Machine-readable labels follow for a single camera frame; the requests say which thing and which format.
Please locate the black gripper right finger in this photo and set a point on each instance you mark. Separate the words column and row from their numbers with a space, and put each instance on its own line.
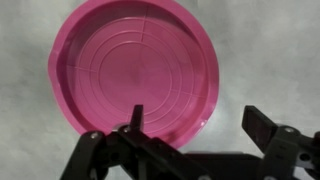
column 284, row 147

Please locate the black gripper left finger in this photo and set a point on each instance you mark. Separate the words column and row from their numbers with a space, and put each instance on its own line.
column 141, row 157

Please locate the pink plastic plate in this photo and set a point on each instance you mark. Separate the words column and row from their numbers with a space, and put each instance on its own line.
column 112, row 55

